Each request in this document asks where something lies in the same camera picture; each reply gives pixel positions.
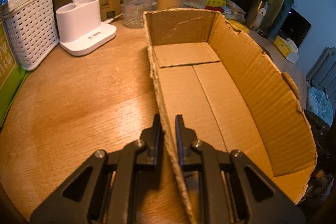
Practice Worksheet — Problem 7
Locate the patterned clear drinking glass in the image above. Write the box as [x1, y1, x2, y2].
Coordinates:
[122, 0, 153, 28]

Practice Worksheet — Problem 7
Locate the steel thermos flask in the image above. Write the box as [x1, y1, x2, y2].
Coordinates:
[245, 0, 270, 30]

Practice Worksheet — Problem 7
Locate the brown cardboard box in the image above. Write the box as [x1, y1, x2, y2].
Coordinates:
[143, 9, 317, 223]

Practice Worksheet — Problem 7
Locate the yellow lidded small jar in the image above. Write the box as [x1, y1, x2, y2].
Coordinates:
[228, 19, 250, 34]

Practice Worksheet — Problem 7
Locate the yellow tissue box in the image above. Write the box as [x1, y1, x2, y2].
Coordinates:
[273, 36, 299, 64]

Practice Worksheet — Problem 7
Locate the green printed carton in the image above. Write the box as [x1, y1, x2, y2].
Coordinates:
[0, 21, 29, 127]

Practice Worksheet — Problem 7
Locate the white woven plastic basket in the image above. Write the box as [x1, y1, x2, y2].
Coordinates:
[4, 0, 59, 71]

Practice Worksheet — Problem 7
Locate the white desk lamp base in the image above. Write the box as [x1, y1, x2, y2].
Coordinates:
[56, 0, 117, 57]

